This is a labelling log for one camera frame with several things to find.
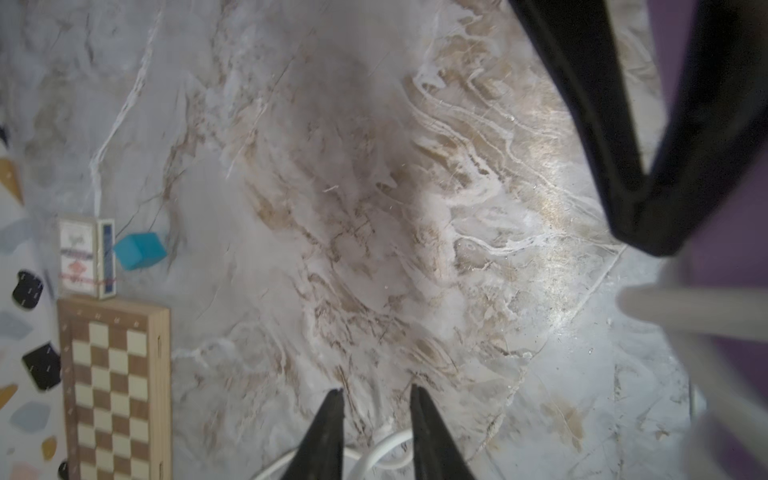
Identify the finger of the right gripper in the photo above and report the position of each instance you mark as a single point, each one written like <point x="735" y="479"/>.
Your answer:
<point x="713" y="66"/>
<point x="575" y="42"/>

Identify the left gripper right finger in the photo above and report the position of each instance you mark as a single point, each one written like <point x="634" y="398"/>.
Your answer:
<point x="436" y="455"/>

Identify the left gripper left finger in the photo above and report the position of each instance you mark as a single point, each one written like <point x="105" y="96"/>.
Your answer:
<point x="320" y="453"/>

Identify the purple power strip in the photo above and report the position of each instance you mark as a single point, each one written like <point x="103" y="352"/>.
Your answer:
<point x="731" y="250"/>

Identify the wooden chess board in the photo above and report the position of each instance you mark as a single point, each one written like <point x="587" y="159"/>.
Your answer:
<point x="116" y="373"/>

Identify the teal cube block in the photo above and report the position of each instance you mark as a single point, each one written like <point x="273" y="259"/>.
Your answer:
<point x="139" y="250"/>

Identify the playing card box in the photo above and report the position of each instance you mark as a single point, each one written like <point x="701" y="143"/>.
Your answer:
<point x="87" y="258"/>

